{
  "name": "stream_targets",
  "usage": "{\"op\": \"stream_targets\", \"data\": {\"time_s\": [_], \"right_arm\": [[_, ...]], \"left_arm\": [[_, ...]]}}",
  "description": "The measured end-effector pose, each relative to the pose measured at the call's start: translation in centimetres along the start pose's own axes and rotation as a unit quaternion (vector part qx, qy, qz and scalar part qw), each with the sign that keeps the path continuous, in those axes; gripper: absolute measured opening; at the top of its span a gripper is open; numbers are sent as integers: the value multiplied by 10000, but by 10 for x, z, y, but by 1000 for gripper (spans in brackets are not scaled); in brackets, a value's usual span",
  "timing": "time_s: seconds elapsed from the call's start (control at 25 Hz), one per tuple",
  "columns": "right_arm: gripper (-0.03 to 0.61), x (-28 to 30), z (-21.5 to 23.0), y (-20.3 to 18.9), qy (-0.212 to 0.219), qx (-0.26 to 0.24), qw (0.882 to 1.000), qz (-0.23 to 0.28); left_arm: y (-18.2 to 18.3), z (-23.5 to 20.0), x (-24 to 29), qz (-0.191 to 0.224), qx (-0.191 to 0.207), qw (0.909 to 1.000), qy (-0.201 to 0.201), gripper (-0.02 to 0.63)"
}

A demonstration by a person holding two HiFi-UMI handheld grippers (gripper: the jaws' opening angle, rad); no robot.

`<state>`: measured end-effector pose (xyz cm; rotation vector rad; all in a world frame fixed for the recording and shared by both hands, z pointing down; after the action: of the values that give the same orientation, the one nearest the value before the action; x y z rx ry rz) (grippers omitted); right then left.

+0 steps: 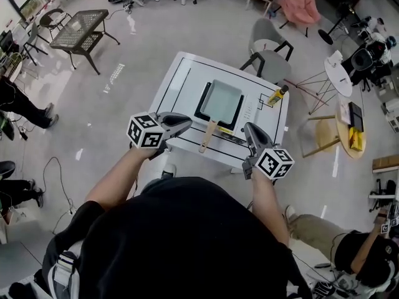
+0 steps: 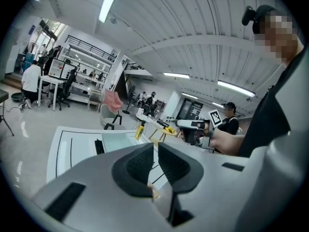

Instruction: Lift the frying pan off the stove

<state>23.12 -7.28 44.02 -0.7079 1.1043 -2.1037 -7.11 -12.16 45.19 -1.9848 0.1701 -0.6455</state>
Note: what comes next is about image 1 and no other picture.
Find black white induction stove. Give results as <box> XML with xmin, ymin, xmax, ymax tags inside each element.
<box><xmin>193</xmin><ymin>82</ymin><xmax>261</xmax><ymax>145</ymax></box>

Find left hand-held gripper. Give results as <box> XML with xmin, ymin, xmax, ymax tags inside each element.
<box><xmin>126</xmin><ymin>112</ymin><xmax>193</xmax><ymax>161</ymax></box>

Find cardboard box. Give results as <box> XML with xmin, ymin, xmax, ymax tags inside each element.
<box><xmin>372</xmin><ymin>154</ymin><xmax>399</xmax><ymax>174</ymax></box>

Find black mesh metal table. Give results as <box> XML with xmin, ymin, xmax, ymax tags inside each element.
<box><xmin>49</xmin><ymin>9</ymin><xmax>121</xmax><ymax>76</ymax></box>

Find yellow oil bottle black cap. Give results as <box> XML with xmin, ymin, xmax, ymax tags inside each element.
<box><xmin>267</xmin><ymin>85</ymin><xmax>289</xmax><ymax>107</ymax></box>

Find yellow box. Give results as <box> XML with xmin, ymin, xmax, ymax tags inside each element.
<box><xmin>348</xmin><ymin>126</ymin><xmax>367</xmax><ymax>152</ymax></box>

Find teal frying pan wooden handle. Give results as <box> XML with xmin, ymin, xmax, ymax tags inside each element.
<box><xmin>198</xmin><ymin>79</ymin><xmax>244</xmax><ymax>154</ymax></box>

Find black flat box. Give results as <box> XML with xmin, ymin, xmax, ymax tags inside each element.
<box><xmin>348</xmin><ymin>102</ymin><xmax>364</xmax><ymax>128</ymax></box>

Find white fan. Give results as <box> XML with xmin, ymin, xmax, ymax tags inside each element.
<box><xmin>0</xmin><ymin>52</ymin><xmax>23</xmax><ymax>81</ymax></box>

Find white side table copper legs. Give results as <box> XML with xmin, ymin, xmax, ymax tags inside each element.
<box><xmin>292</xmin><ymin>50</ymin><xmax>353</xmax><ymax>115</ymax></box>

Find person's left forearm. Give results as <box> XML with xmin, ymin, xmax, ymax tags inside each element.
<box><xmin>85</xmin><ymin>146</ymin><xmax>163</xmax><ymax>212</ymax></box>

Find pink armchair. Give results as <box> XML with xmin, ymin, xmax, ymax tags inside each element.
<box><xmin>278</xmin><ymin>0</ymin><xmax>322</xmax><ymax>38</ymax></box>

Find black stand round base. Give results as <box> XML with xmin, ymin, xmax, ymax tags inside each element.
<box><xmin>317</xmin><ymin>0</ymin><xmax>365</xmax><ymax>46</ymax></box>

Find black round stool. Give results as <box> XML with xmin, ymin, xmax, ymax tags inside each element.
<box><xmin>39</xmin><ymin>8</ymin><xmax>65</xmax><ymax>31</ymax></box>

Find round wooden table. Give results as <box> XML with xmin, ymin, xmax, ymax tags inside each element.
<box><xmin>300</xmin><ymin>99</ymin><xmax>367</xmax><ymax>160</ymax></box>

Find person's white shoe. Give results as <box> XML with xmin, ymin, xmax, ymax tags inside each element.
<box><xmin>161</xmin><ymin>163</ymin><xmax>178</xmax><ymax>179</ymax></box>

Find person's black shirt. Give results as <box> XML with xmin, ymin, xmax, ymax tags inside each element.
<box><xmin>42</xmin><ymin>176</ymin><xmax>313</xmax><ymax>299</ymax></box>

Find person's right forearm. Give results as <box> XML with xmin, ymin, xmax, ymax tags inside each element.
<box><xmin>250</xmin><ymin>169</ymin><xmax>291</xmax><ymax>246</ymax></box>

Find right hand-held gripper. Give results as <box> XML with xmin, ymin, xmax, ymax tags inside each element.
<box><xmin>242</xmin><ymin>121</ymin><xmax>296</xmax><ymax>181</ymax></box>

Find grey slim chair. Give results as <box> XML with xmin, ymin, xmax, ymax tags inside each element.
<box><xmin>22</xmin><ymin>21</ymin><xmax>50</xmax><ymax>67</ymax></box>

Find black floor cable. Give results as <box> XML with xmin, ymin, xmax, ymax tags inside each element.
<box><xmin>41</xmin><ymin>156</ymin><xmax>77</xmax><ymax>234</ymax></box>

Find grey chair black legs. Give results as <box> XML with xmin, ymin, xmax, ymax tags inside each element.
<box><xmin>239</xmin><ymin>17</ymin><xmax>294</xmax><ymax>85</ymax></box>

